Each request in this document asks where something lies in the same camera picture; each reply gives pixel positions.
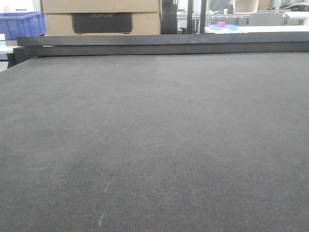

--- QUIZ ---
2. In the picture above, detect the pink tape roll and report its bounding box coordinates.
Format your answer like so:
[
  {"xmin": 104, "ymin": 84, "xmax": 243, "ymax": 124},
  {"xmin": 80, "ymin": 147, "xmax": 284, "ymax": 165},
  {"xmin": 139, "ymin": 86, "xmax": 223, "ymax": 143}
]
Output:
[{"xmin": 216, "ymin": 21, "xmax": 225, "ymax": 28}]

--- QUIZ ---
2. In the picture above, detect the black conveyor belt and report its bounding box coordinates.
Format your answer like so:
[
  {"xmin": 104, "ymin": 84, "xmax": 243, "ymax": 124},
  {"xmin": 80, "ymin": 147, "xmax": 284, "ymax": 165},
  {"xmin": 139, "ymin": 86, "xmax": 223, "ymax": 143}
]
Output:
[{"xmin": 0, "ymin": 53, "xmax": 309, "ymax": 232}]

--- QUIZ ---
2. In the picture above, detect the grey office chair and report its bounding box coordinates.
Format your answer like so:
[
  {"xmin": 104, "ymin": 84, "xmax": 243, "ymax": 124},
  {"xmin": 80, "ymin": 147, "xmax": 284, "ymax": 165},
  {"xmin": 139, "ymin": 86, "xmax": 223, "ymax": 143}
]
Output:
[{"xmin": 248, "ymin": 12, "xmax": 283, "ymax": 26}]

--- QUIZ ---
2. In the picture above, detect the blue flat tray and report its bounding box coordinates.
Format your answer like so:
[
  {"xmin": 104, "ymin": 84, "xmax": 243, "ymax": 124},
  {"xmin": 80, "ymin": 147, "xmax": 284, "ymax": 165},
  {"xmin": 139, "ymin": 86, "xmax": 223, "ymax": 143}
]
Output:
[{"xmin": 210, "ymin": 24, "xmax": 239, "ymax": 31}]

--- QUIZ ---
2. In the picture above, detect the black conveyor side rail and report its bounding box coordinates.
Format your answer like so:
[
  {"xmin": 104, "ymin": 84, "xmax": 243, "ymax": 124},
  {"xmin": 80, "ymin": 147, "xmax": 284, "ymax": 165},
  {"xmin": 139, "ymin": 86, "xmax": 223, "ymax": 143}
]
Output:
[{"xmin": 14, "ymin": 31, "xmax": 309, "ymax": 64}]

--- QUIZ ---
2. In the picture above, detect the blue plastic crate background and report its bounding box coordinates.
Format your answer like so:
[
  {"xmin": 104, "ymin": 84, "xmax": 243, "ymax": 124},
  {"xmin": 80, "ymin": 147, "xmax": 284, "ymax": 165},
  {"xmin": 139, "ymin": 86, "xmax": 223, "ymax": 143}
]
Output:
[{"xmin": 0, "ymin": 12, "xmax": 46, "ymax": 41}]

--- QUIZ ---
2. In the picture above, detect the black vertical panel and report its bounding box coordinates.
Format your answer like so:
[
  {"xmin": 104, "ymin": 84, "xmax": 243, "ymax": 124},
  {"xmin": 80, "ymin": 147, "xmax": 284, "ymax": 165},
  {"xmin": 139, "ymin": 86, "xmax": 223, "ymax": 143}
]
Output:
[{"xmin": 161, "ymin": 0, "xmax": 178, "ymax": 35}]

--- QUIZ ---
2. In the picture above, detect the upper cardboard box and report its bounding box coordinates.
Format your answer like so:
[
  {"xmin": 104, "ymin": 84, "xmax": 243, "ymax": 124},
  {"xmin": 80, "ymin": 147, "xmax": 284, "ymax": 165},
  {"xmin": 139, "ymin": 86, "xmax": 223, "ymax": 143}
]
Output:
[{"xmin": 42, "ymin": 0, "xmax": 162, "ymax": 14}]

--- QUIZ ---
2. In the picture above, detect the lower cardboard box black print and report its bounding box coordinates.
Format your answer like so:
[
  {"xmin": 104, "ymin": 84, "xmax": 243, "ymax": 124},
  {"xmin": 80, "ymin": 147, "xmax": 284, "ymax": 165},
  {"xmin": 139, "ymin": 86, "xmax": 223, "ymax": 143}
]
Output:
[{"xmin": 44, "ymin": 13, "xmax": 161, "ymax": 36}]

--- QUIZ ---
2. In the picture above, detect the white background table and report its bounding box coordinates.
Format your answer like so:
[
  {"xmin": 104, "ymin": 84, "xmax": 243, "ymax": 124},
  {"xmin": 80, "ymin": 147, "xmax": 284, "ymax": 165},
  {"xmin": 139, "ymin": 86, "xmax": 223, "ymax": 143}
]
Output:
[{"xmin": 205, "ymin": 25, "xmax": 309, "ymax": 34}]

